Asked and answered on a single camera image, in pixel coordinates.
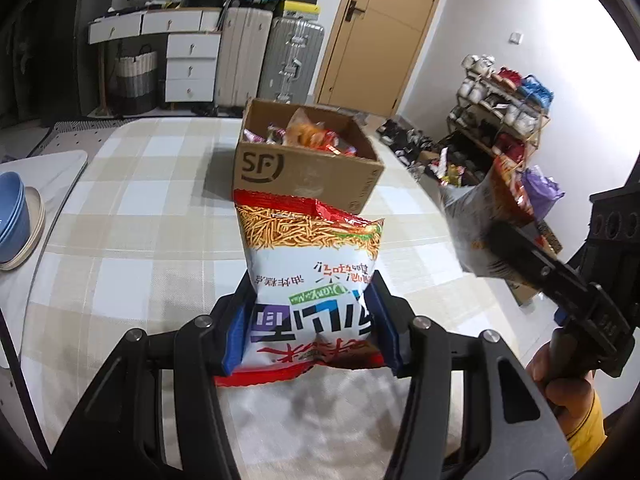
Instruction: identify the white noodle snack bag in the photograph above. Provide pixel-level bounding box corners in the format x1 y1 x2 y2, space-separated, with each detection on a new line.
215 189 386 388
440 155 538 278

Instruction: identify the scattered dark shoes group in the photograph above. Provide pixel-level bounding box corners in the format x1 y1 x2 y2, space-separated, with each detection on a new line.
375 117 441 181

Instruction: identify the person's right forearm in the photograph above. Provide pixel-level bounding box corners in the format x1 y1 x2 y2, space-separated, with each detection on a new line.
567 390 608 468

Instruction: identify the purple bag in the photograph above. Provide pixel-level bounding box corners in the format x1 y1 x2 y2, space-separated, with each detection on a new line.
520 165 566 221

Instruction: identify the woven laundry basket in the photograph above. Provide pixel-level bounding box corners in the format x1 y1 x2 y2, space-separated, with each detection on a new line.
111 45 158 115

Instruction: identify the white side table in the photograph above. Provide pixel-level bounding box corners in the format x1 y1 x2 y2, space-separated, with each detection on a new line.
0 150 88 376

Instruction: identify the shoe rack with shoes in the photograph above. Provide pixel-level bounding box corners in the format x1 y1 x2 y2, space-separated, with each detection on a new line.
447 54 555 181

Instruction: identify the white suitcase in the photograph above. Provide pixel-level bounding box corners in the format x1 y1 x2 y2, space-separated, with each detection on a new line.
215 7 273 108

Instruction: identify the patterned rug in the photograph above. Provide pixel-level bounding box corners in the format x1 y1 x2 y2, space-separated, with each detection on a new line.
27 119 131 158

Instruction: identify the silver suitcase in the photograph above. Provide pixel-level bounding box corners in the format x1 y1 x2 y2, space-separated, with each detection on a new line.
257 16 326 106

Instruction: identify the beige plate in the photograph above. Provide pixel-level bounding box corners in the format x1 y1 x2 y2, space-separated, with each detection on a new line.
0 186 46 271

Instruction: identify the orange cake packet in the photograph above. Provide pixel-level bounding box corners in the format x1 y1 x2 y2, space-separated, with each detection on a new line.
286 107 328 148

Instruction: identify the bin of colourful wrappers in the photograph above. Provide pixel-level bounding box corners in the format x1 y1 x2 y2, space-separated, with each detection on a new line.
435 147 483 188

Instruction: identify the dark grey fridge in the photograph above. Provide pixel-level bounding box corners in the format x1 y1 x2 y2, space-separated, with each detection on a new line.
15 0 93 121

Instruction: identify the red snack packet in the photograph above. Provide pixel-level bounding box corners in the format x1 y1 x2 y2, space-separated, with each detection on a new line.
320 130 358 156

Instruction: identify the person's right hand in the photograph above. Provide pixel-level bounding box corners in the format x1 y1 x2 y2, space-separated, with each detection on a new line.
530 345 603 413

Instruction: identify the wooden door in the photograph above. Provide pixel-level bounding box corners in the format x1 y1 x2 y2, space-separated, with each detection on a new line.
315 0 453 118

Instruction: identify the pink candy packet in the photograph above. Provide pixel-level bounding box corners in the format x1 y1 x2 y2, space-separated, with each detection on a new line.
244 124 287 146

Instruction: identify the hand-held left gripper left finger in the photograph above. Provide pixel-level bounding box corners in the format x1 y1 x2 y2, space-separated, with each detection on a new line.
50 270 251 480

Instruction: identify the white drawer desk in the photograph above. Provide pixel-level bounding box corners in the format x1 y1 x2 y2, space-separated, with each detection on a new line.
89 7 223 106

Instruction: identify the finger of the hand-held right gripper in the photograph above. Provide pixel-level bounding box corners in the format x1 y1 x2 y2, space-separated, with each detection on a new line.
485 220 601 311

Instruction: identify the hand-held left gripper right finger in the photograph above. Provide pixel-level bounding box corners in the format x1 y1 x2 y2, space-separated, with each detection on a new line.
365 270 576 480

